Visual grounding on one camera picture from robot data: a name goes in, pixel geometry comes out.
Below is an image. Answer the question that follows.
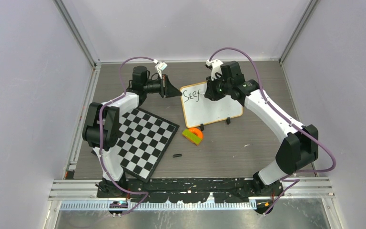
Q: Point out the white toothed cable rail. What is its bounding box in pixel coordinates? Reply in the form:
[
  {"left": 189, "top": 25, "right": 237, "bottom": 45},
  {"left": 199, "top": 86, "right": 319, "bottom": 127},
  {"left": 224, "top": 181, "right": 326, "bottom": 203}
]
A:
[{"left": 60, "top": 200, "right": 257, "bottom": 211}]

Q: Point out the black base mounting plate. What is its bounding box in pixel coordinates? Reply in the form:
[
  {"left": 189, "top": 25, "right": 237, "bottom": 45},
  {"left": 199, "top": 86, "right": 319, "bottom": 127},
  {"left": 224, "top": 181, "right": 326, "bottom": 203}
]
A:
[{"left": 96, "top": 178, "right": 283, "bottom": 203}]

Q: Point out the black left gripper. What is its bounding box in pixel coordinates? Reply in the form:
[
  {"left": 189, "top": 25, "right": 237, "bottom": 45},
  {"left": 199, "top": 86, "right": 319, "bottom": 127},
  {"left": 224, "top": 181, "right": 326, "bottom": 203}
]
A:
[{"left": 144, "top": 75, "right": 183, "bottom": 99}]

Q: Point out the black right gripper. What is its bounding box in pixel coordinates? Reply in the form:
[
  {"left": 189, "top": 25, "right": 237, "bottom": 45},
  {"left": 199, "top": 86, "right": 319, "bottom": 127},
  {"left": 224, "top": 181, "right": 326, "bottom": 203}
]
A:
[{"left": 205, "top": 73, "right": 232, "bottom": 102}]

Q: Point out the black white chessboard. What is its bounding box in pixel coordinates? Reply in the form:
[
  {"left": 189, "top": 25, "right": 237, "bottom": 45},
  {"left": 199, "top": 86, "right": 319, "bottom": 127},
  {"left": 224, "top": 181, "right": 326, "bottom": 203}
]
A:
[{"left": 102, "top": 108, "right": 179, "bottom": 183}]

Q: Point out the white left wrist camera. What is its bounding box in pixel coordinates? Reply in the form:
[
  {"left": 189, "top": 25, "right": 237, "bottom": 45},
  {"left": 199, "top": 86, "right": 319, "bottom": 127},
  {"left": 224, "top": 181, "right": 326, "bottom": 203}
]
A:
[{"left": 155, "top": 61, "right": 167, "bottom": 77}]

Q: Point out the metal whiteboard stand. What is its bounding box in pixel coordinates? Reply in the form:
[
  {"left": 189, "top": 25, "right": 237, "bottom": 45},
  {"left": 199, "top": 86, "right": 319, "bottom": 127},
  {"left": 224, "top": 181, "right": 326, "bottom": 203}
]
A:
[{"left": 198, "top": 117, "right": 231, "bottom": 131}]

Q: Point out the yellow framed whiteboard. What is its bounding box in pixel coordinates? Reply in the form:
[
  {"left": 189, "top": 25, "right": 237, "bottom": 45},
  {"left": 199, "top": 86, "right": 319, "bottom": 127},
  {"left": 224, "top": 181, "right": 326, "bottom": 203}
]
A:
[{"left": 180, "top": 82, "right": 244, "bottom": 128}]

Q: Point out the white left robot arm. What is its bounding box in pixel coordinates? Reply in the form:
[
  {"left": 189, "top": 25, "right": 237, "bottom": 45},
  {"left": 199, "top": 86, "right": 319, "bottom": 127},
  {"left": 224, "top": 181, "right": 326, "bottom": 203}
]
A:
[{"left": 82, "top": 63, "right": 181, "bottom": 198}]

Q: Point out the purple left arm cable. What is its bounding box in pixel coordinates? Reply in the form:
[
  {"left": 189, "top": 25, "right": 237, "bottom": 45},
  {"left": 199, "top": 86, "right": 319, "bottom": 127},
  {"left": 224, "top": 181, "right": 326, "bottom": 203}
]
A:
[{"left": 98, "top": 56, "right": 158, "bottom": 216}]

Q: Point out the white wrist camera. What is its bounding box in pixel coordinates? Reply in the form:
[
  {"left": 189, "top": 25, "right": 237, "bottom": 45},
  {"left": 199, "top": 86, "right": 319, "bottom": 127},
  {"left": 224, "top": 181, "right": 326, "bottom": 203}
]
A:
[
  {"left": 205, "top": 59, "right": 223, "bottom": 81},
  {"left": 155, "top": 61, "right": 167, "bottom": 77}
]

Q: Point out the green orange toy block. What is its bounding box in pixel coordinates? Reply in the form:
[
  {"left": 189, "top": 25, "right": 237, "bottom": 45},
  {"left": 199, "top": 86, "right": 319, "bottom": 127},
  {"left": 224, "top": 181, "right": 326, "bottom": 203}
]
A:
[{"left": 182, "top": 127, "right": 203, "bottom": 146}]

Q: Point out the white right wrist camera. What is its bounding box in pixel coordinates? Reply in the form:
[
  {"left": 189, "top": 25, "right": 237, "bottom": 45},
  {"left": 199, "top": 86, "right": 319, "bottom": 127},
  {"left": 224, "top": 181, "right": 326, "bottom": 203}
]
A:
[{"left": 205, "top": 59, "right": 223, "bottom": 81}]

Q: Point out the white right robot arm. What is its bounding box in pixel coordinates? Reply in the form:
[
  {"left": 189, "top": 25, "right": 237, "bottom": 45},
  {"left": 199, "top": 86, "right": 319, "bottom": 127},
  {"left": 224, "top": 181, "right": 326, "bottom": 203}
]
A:
[{"left": 204, "top": 60, "right": 318, "bottom": 196}]

